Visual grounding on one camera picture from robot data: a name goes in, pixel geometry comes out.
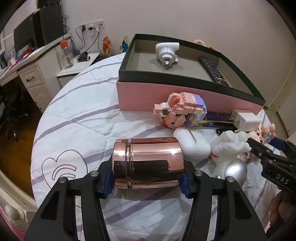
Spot white nightstand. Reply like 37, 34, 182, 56
57, 52, 100, 88

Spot rose gold metal canister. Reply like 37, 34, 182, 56
112, 137, 185, 190

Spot white wall outlet strip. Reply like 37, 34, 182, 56
80, 20, 105, 31

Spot pink box with black rim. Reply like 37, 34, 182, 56
116, 34, 266, 116

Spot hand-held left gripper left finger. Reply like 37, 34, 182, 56
23, 160, 116, 241

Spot dark blue and gold box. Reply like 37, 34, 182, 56
196, 111, 236, 128

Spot black office chair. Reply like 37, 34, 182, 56
0, 86, 28, 142

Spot white charger plug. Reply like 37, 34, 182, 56
231, 110, 262, 130

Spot black remote control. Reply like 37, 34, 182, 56
199, 56, 231, 88

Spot cream bed frame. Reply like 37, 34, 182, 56
0, 183, 38, 222

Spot white animal figurine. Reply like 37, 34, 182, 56
209, 131, 252, 181

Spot pink building block figure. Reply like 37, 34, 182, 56
154, 92, 207, 128

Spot white drawer unit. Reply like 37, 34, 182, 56
18, 64, 49, 112

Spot orange snack bag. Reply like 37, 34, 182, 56
102, 36, 112, 57

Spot white desk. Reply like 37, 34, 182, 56
0, 32, 72, 86

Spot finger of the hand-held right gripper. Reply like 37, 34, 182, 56
246, 138, 278, 163
269, 137, 296, 155

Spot black computer monitor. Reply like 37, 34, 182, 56
13, 14, 36, 53

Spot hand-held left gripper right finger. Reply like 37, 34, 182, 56
178, 161, 266, 241

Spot white security camera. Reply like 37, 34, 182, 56
155, 42, 180, 69

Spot silver ball ornament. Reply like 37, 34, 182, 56
224, 160, 248, 184

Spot clear bottle with orange cap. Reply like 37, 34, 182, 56
60, 40, 74, 68

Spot black power cables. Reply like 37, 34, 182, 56
74, 26, 100, 57

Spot white oval case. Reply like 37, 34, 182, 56
173, 128, 212, 160

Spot blue and white bag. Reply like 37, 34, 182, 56
120, 37, 129, 53

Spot person's right hand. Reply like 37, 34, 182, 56
268, 191, 296, 232

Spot pink doll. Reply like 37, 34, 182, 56
245, 123, 277, 160

